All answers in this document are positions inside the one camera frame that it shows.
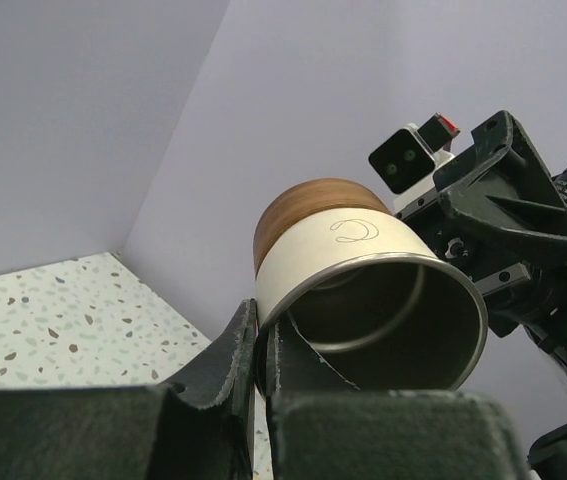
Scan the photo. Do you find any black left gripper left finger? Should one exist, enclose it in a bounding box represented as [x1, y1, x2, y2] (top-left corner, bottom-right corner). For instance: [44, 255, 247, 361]
[0, 300, 257, 479]

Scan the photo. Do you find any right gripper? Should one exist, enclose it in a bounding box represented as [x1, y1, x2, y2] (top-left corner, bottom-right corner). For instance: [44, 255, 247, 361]
[395, 110, 567, 320]

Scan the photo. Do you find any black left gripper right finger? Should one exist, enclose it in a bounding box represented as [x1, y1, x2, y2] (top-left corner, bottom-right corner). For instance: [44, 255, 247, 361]
[257, 321, 530, 479]

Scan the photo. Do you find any steel cup front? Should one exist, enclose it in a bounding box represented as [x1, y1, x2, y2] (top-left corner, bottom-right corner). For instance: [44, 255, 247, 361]
[253, 178, 487, 390]

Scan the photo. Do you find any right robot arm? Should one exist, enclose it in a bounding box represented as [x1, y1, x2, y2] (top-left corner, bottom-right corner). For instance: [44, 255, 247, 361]
[253, 110, 567, 479]

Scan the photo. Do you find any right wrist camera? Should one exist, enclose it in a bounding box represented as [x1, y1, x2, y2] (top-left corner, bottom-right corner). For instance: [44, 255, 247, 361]
[368, 113, 461, 195]

